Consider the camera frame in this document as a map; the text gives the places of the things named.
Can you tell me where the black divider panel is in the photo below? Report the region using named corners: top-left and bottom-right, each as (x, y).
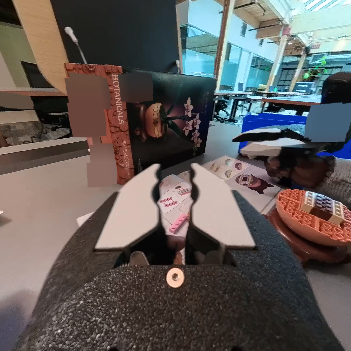
top-left (50, 0), bottom-right (181, 74)

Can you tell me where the open building instruction booklet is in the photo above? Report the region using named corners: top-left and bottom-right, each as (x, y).
top-left (77, 155), bottom-right (283, 244)

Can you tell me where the person's left hand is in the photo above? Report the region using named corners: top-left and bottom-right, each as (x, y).
top-left (165, 235), bottom-right (187, 252)

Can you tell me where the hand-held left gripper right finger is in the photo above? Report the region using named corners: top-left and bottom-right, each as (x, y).
top-left (187, 163), bottom-right (256, 250)

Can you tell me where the person's right hand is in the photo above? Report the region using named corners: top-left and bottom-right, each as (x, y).
top-left (266, 151), bottom-right (335, 190)

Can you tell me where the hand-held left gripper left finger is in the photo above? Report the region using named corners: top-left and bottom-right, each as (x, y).
top-left (95, 164), bottom-right (162, 252)

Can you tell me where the beige curved panel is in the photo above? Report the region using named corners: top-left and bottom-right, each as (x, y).
top-left (12, 0), bottom-right (72, 94)

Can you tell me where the dark building set box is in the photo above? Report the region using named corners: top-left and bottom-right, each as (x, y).
top-left (63, 63), bottom-right (217, 185)

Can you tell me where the grey desk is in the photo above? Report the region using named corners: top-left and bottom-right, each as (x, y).
top-left (0, 121), bottom-right (351, 351)

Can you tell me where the person's right forearm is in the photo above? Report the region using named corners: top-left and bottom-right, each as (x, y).
top-left (329, 159), bottom-right (351, 192)

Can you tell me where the wooden office desk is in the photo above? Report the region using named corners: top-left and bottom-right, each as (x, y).
top-left (258, 93), bottom-right (324, 110)

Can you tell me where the round orange lego pot build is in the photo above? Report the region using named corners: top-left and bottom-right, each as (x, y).
top-left (276, 188), bottom-right (351, 247)

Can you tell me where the blue plastic bin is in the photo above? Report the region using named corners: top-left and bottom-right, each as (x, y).
top-left (241, 113), bottom-right (351, 159)

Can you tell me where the pink brick plate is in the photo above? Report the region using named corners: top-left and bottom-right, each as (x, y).
top-left (169, 214), bottom-right (191, 233)

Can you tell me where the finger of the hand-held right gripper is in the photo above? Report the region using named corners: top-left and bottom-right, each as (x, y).
top-left (233, 127), bottom-right (305, 144)
top-left (240, 138), bottom-right (313, 161)

